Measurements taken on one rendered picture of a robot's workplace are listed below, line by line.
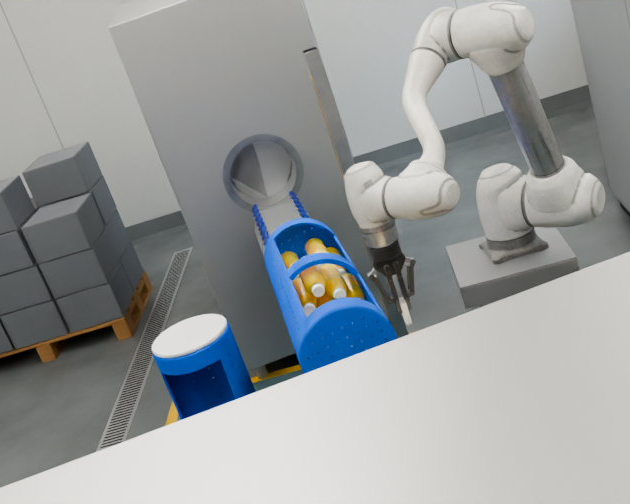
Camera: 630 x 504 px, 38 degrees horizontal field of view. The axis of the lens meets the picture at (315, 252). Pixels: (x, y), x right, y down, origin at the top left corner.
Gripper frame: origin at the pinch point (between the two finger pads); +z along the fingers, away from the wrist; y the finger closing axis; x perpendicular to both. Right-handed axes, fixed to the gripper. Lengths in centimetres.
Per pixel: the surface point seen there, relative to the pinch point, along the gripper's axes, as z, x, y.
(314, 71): -39, -159, -14
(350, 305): 0.9, -17.1, 11.8
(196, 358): 23, -69, 63
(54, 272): 64, -365, 164
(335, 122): -16, -159, -16
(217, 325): 20, -81, 54
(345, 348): 12.5, -16.5, 17.1
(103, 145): 33, -566, 129
